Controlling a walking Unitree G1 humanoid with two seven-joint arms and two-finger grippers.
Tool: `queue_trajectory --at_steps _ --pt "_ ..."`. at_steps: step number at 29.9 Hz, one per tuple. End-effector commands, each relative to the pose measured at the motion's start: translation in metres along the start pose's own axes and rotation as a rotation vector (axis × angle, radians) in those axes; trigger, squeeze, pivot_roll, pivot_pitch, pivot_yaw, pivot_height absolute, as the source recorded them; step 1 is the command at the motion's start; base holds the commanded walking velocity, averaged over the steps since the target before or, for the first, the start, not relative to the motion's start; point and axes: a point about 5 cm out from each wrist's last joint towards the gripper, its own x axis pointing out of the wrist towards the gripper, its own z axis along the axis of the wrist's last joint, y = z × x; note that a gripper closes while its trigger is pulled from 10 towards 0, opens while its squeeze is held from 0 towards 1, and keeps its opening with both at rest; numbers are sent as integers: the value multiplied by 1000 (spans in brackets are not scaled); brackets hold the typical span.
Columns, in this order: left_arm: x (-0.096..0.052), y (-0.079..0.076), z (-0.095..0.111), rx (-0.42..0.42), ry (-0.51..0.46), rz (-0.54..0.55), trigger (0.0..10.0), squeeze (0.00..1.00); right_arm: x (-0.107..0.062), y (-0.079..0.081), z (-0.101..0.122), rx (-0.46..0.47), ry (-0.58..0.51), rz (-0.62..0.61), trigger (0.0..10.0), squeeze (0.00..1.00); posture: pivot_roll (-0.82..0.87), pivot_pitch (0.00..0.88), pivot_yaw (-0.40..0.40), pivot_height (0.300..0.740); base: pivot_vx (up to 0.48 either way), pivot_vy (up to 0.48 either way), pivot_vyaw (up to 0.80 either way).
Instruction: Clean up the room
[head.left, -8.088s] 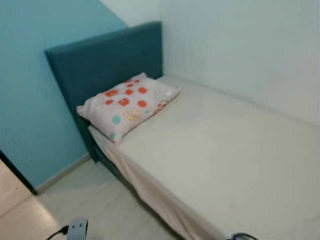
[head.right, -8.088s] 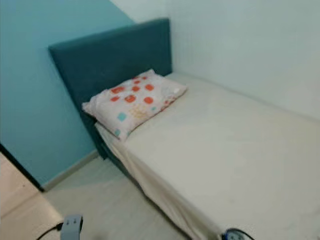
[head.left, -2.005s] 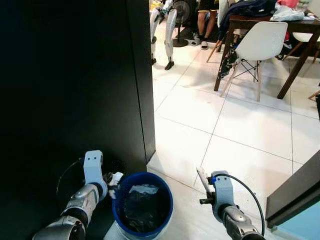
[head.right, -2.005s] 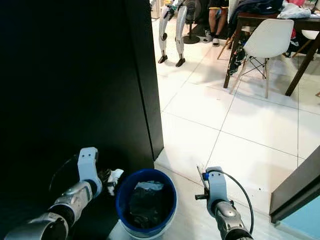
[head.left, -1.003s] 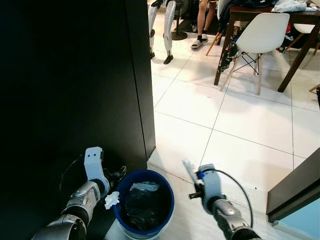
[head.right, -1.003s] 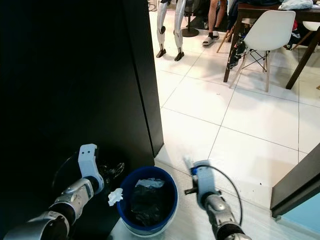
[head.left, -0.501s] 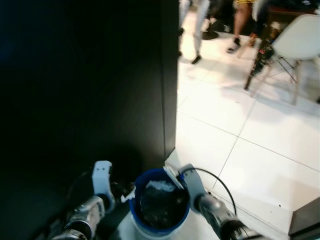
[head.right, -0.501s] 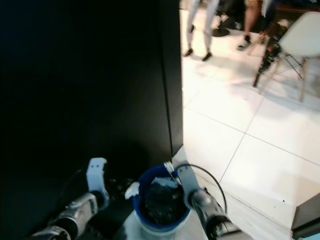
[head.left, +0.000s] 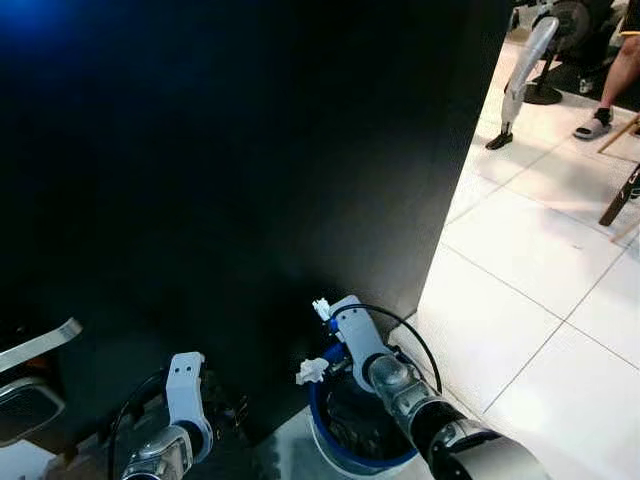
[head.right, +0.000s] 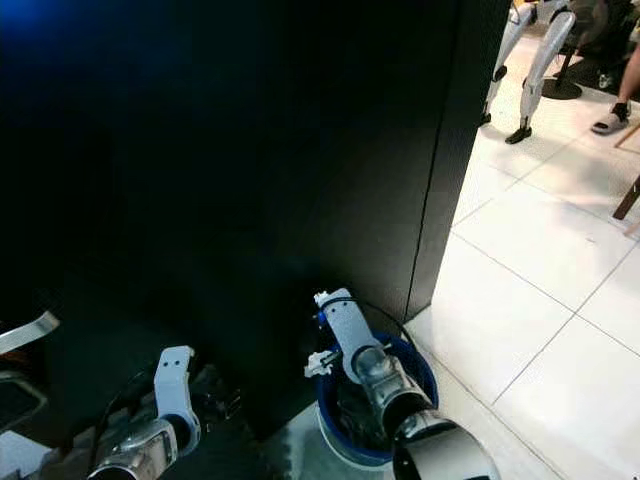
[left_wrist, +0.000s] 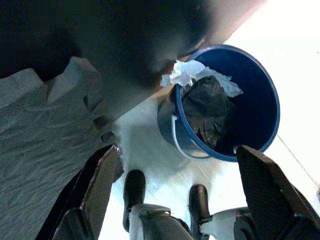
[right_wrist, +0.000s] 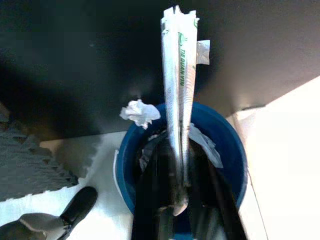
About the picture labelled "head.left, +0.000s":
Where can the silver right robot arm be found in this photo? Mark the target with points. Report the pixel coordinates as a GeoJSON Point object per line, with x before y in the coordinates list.
{"type": "Point", "coordinates": [470, 455]}

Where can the blue waste bucket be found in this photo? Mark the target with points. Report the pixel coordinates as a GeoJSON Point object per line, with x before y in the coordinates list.
{"type": "Point", "coordinates": [322, 432]}

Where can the silver metal bar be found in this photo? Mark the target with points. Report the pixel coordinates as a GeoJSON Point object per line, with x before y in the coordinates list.
{"type": "Point", "coordinates": [40, 342]}

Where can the dark grey tray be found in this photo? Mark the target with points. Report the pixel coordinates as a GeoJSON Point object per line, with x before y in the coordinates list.
{"type": "Point", "coordinates": [28, 408]}

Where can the black cabinet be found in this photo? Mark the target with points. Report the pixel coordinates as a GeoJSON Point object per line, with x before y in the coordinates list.
{"type": "Point", "coordinates": [250, 150]}

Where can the white humanoid robot leg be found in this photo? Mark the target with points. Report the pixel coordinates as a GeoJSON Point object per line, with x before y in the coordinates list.
{"type": "Point", "coordinates": [520, 80]}

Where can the black round stand base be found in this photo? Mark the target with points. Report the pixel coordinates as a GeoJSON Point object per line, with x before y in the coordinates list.
{"type": "Point", "coordinates": [544, 95]}

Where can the white slipper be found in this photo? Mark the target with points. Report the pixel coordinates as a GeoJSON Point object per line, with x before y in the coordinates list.
{"type": "Point", "coordinates": [592, 128]}

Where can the light wooden stick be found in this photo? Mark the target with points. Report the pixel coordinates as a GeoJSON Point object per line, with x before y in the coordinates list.
{"type": "Point", "coordinates": [620, 132]}

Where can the person's bare leg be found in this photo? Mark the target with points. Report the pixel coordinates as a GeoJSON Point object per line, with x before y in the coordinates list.
{"type": "Point", "coordinates": [622, 70]}

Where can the black metal equipment stand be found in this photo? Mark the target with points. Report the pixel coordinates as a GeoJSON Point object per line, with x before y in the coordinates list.
{"type": "Point", "coordinates": [585, 35]}

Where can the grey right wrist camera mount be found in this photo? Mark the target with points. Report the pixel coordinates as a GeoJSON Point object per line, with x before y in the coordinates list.
{"type": "Point", "coordinates": [352, 330]}

